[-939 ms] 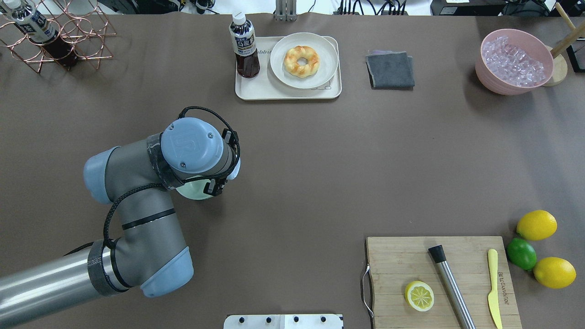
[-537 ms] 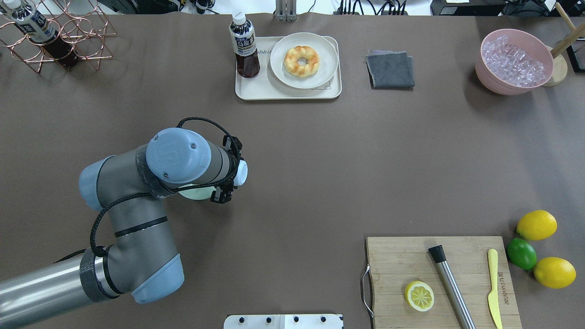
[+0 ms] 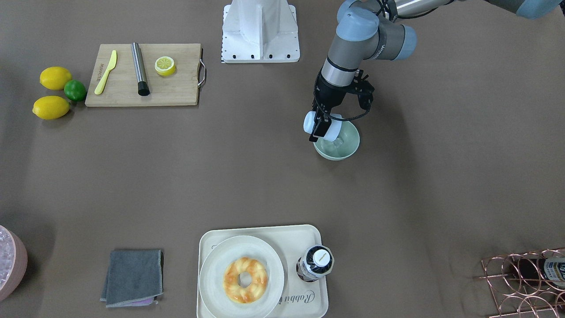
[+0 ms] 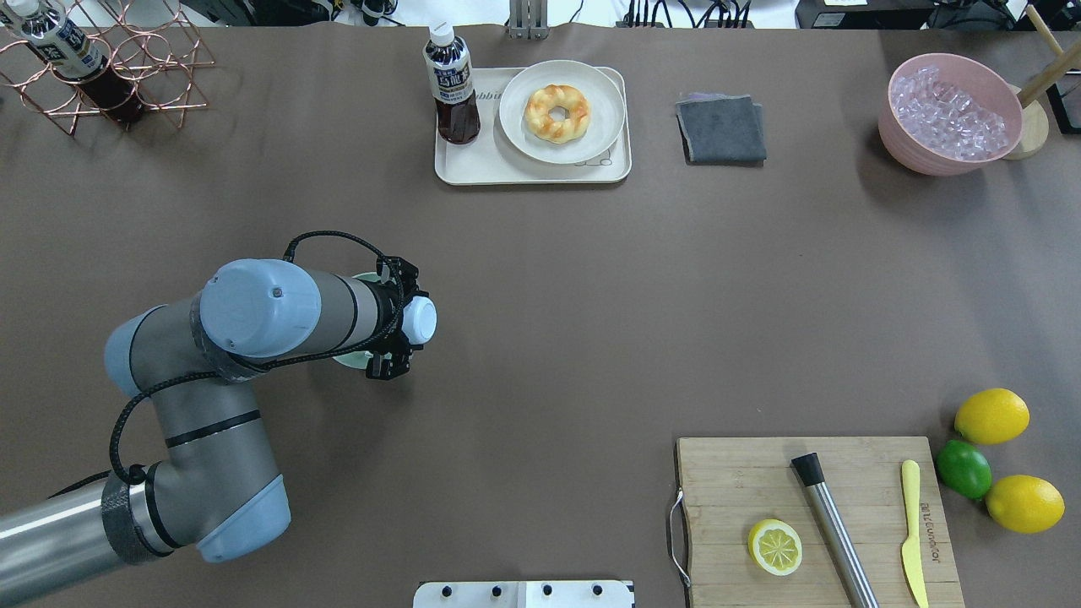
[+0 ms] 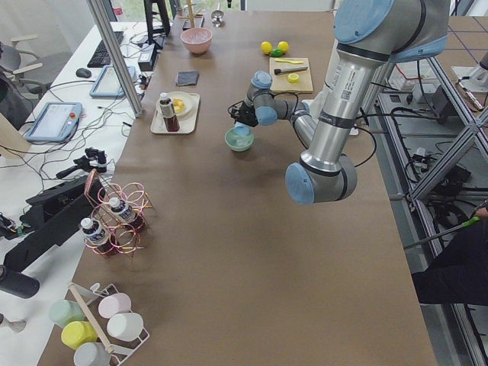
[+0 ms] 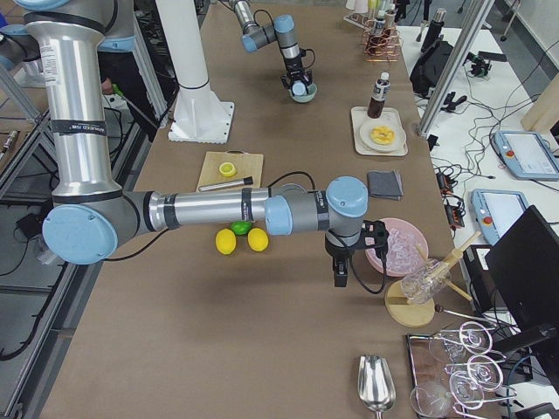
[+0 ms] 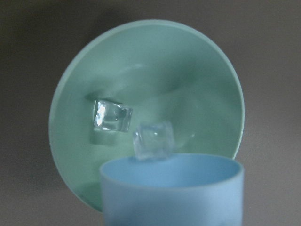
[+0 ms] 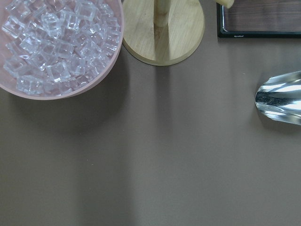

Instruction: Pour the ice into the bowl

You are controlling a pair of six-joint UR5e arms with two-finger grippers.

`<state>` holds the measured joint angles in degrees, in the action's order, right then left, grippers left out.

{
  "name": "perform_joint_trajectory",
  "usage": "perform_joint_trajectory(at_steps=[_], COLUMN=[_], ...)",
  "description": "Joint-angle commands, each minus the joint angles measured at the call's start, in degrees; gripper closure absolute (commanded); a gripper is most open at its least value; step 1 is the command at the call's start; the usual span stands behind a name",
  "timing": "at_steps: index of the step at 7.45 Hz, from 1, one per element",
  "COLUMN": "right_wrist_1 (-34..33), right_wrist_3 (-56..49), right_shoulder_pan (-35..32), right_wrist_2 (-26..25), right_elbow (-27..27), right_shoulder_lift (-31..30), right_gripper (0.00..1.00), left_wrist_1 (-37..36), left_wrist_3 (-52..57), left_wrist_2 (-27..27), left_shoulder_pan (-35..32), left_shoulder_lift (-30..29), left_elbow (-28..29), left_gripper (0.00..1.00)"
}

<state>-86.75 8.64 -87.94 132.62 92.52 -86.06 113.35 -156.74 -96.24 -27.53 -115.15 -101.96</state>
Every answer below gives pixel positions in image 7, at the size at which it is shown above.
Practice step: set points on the clear ice cube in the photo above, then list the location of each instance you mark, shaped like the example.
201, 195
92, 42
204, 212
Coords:
154, 141
110, 116

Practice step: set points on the blue cup with ice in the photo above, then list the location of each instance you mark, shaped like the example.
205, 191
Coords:
183, 190

